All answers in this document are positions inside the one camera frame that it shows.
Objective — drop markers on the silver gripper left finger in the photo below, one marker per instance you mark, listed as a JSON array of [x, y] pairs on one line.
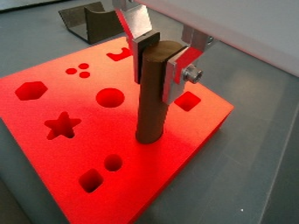
[[134, 18]]

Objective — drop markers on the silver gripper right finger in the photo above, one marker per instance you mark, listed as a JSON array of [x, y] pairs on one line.
[[181, 69]]

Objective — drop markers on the dark brown oval peg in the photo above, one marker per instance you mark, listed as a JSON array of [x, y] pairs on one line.
[[153, 109]]

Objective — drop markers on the black curved peg holder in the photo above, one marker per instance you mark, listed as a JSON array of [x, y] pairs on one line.
[[91, 23]]

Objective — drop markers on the red shape-sorter block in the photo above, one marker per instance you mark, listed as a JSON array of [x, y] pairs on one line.
[[70, 157]]

